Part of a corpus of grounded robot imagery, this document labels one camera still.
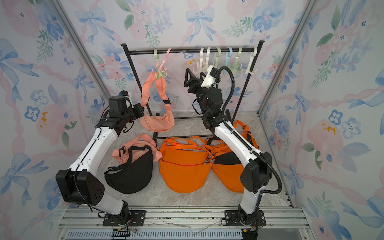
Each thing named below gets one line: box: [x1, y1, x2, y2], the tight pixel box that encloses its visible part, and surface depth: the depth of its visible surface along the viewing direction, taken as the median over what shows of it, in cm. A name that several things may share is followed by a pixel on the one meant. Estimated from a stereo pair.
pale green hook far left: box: [153, 49, 167, 79], surface depth 72 cm
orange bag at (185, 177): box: [159, 159, 213, 194], surface depth 87 cm
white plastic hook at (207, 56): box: [204, 47, 211, 69], surface depth 70 cm
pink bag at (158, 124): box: [140, 71, 175, 133], surface depth 88 cm
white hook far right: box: [240, 47, 258, 75], surface depth 74 cm
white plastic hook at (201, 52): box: [193, 47, 204, 74], surface depth 73 cm
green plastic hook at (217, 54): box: [213, 47, 222, 69], surface depth 69 cm
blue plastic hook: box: [225, 46, 233, 67], surface depth 73 cm
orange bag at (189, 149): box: [160, 136, 215, 163], surface depth 99 cm
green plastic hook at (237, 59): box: [233, 47, 243, 72], surface depth 73 cm
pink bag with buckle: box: [112, 134, 163, 165], surface depth 96 cm
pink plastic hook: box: [156, 47, 172, 72], surface depth 71 cm
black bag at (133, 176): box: [104, 145, 153, 194], surface depth 90 cm
